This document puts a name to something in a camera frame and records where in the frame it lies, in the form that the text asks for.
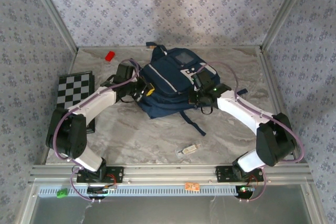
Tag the right circuit board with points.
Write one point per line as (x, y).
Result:
(245, 190)

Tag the grey metal panel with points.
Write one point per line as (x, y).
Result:
(168, 211)

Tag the aluminium frame post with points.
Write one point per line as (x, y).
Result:
(52, 11)
(286, 11)

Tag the aluminium front rail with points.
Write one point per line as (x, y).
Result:
(168, 172)

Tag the red block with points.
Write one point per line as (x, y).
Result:
(110, 56)

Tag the green clip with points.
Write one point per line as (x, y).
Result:
(62, 193)

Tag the orange tag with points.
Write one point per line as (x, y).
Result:
(191, 186)

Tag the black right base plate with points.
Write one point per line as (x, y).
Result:
(223, 173)

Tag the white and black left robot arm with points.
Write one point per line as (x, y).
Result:
(92, 100)

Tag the black and grey chessboard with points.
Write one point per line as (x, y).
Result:
(73, 87)

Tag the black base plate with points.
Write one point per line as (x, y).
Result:
(116, 174)
(223, 173)

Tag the navy blue backpack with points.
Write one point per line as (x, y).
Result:
(168, 82)

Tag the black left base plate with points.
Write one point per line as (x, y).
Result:
(116, 174)

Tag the left circuit board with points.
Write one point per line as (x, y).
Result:
(101, 190)

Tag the aluminium side rail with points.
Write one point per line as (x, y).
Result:
(65, 64)
(273, 85)

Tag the circuit board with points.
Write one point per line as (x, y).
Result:
(101, 190)
(245, 190)

